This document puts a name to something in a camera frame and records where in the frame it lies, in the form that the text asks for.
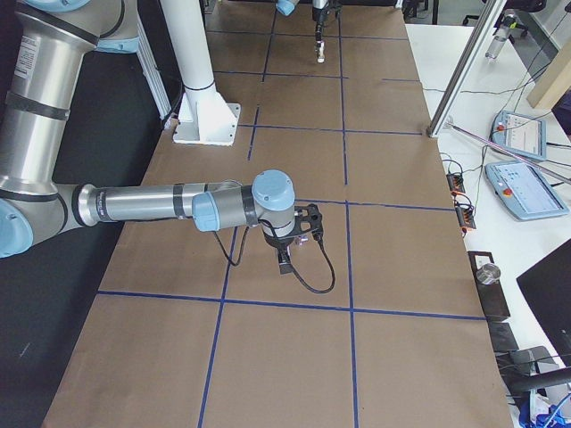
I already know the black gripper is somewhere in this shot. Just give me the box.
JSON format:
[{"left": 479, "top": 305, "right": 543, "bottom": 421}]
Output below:
[
  {"left": 262, "top": 222, "right": 300, "bottom": 275},
  {"left": 311, "top": 0, "right": 342, "bottom": 43}
]

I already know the white PPR pipe fitting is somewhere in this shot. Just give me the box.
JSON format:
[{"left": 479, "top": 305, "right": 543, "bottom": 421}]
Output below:
[{"left": 315, "top": 40, "right": 325, "bottom": 63}]

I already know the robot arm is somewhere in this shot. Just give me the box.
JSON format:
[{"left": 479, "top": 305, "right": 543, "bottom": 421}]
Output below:
[
  {"left": 276, "top": 0, "right": 343, "bottom": 45},
  {"left": 1, "top": 1, "right": 261, "bottom": 258}
]

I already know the white mounting column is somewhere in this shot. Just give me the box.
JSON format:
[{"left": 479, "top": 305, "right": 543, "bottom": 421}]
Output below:
[{"left": 161, "top": 0, "right": 241, "bottom": 146}]

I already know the clear water bottle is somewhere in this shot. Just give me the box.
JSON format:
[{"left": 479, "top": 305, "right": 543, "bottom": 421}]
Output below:
[{"left": 484, "top": 13, "right": 517, "bottom": 60}]

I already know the orange black connector strip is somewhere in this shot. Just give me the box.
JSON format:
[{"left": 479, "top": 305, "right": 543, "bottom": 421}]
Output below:
[{"left": 446, "top": 172, "right": 465, "bottom": 195}]

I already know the steel cup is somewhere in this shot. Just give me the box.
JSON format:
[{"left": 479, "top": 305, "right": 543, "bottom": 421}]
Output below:
[{"left": 476, "top": 263, "right": 501, "bottom": 285}]

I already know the far teach pendant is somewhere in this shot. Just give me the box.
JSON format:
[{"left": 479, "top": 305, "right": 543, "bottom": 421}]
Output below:
[{"left": 490, "top": 110, "right": 547, "bottom": 161}]

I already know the teach pendant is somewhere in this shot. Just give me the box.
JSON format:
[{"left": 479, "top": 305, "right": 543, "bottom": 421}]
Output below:
[
  {"left": 490, "top": 110, "right": 547, "bottom": 161},
  {"left": 484, "top": 160, "right": 569, "bottom": 221}
]

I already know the near teach pendant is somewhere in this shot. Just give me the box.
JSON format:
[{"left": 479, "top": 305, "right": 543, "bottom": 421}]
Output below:
[{"left": 484, "top": 160, "right": 569, "bottom": 221}]

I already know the reach grabber stick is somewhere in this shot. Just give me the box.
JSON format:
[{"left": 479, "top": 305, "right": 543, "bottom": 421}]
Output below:
[{"left": 443, "top": 121, "right": 571, "bottom": 185}]

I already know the black monitor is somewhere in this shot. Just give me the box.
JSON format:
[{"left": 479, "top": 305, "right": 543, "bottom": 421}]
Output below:
[{"left": 517, "top": 241, "right": 571, "bottom": 366}]

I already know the black camera cable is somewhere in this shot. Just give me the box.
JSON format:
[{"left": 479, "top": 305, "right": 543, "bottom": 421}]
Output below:
[{"left": 213, "top": 220, "right": 336, "bottom": 294}]

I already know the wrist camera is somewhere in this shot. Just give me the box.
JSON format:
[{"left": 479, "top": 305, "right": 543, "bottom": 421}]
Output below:
[{"left": 293, "top": 203, "right": 324, "bottom": 243}]

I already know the aluminium frame post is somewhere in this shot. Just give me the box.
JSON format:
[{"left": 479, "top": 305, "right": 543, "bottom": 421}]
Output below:
[{"left": 426, "top": 0, "right": 507, "bottom": 137}]

